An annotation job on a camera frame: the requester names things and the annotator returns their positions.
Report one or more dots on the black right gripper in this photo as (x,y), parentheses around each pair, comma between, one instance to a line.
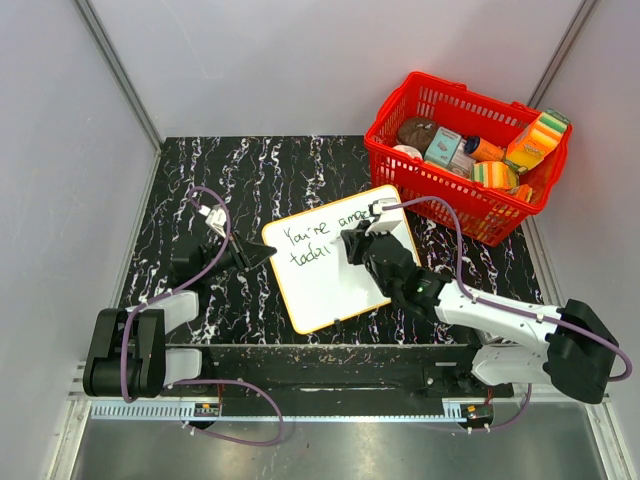
(356,240)

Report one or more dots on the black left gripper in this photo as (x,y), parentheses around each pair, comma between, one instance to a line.
(255,253)

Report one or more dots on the white marker black cap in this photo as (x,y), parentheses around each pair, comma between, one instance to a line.
(336,241)

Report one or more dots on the white board yellow frame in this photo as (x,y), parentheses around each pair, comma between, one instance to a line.
(317,283)

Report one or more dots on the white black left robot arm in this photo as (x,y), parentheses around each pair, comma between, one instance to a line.
(129,343)

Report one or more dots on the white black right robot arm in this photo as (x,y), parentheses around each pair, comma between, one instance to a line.
(568,347)

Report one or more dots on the white round lid container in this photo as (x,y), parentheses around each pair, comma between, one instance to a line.
(408,150)

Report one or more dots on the brown round bread pack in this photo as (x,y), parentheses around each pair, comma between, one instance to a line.
(417,132)

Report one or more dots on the teal small carton box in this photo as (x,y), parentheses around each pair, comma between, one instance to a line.
(443,147)

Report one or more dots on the pink white packet in basket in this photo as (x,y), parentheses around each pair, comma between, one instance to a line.
(462,165)

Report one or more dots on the striped orange sponge pack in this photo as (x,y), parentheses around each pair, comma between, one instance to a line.
(495,175)

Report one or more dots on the orange bottle blue cap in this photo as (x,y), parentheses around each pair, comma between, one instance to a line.
(482,150)

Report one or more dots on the red plastic shopping basket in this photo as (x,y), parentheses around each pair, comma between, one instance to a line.
(485,214)

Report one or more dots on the small pink white box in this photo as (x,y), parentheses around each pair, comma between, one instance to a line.
(490,339)

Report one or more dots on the orange packet in basket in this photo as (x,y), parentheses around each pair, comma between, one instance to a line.
(521,193)

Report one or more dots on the yellow green sponge pack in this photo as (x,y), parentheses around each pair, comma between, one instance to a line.
(536,141)

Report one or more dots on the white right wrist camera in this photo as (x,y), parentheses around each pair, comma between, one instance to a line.
(387,215)

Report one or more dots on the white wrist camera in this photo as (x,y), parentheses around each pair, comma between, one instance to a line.
(387,215)
(215,219)

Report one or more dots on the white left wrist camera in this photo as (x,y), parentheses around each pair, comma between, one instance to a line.
(215,219)

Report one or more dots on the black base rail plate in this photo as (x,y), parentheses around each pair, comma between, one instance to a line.
(436,371)

